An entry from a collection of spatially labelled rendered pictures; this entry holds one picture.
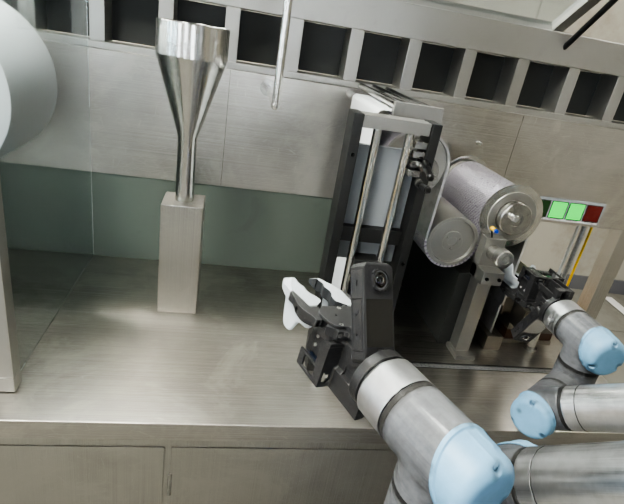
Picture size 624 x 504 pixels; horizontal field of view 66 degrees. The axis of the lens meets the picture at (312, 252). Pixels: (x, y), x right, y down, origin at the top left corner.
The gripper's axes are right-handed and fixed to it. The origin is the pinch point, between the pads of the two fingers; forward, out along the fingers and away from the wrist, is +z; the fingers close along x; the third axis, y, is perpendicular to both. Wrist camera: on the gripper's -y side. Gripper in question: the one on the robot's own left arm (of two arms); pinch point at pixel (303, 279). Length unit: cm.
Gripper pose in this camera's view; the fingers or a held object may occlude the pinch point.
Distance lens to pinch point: 67.6
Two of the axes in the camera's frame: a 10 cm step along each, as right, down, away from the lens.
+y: -2.7, 9.0, 3.3
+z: -4.7, -4.3, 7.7
